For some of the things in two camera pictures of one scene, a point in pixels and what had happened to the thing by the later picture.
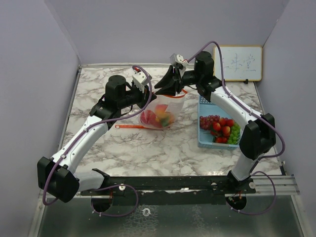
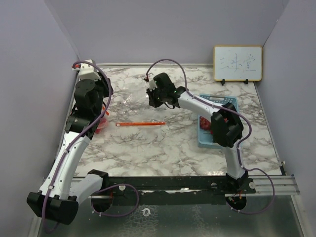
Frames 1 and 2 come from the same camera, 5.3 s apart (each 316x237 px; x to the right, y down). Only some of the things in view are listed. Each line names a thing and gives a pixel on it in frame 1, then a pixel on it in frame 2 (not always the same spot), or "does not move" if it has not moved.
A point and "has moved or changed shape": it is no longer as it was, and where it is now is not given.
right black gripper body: (190, 77) to (156, 98)
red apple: (148, 117) has moved or changed shape
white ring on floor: (143, 212) does not move
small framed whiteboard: (240, 63) does not move
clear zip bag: (161, 111) has moved or changed shape
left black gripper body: (135, 96) to (103, 89)
